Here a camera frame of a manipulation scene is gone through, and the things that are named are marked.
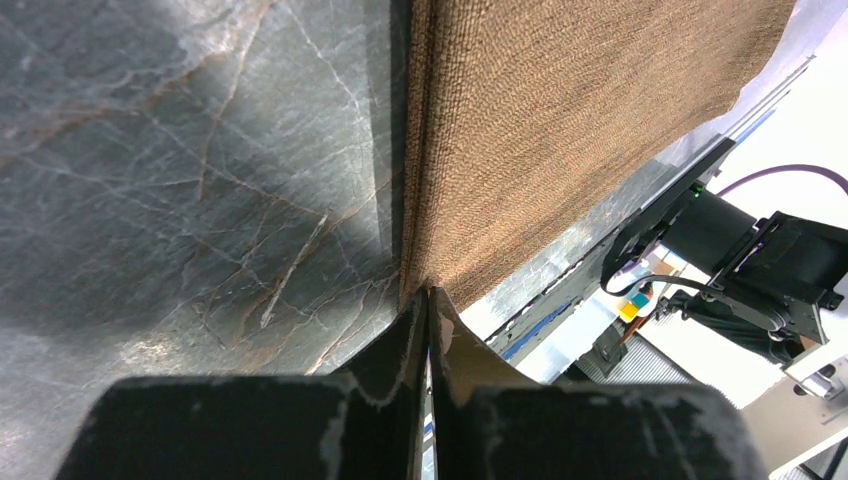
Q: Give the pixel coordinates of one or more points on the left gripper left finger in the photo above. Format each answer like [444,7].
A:
[361,421]

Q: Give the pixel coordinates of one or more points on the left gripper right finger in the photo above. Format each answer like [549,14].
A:
[494,422]

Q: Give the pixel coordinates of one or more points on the brown cloth napkin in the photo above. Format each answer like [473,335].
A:
[523,115]

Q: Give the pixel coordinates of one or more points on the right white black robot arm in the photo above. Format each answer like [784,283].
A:
[771,281]

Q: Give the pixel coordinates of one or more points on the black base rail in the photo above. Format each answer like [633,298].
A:
[597,240]

